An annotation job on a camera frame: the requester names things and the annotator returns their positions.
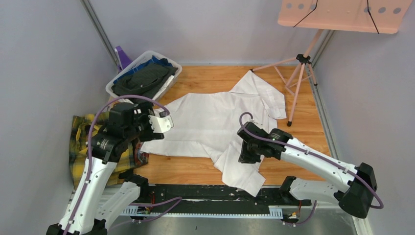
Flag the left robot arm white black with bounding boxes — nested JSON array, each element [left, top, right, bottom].
[[46, 101, 173, 235]]

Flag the red blue plaid shirt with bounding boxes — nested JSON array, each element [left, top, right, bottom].
[[134, 141, 149, 167]]

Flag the white long sleeve shirt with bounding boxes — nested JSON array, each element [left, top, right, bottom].
[[141, 71, 287, 196]]

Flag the purple wedge object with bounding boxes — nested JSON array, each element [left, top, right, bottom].
[[114, 46, 132, 71]]

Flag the pink music stand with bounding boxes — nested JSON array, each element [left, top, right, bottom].
[[269, 0, 412, 126]]

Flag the yellow plaid shirt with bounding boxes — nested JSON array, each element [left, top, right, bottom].
[[69, 114, 141, 188]]

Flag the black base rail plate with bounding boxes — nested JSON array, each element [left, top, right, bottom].
[[134, 184, 312, 215]]

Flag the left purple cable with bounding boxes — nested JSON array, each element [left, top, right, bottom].
[[61, 94, 183, 235]]

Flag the white plastic laundry basket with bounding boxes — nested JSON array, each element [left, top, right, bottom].
[[105, 50, 183, 101]]

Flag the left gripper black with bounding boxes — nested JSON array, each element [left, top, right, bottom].
[[124, 100, 164, 141]]

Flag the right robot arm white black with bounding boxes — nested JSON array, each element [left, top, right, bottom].
[[237, 122, 383, 218]]

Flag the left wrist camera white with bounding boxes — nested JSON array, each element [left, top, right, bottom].
[[148, 115, 174, 133]]

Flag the dark striped shirt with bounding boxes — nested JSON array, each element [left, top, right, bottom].
[[112, 62, 178, 98]]

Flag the blue shirt in basket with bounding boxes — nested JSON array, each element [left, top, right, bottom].
[[113, 56, 173, 84]]

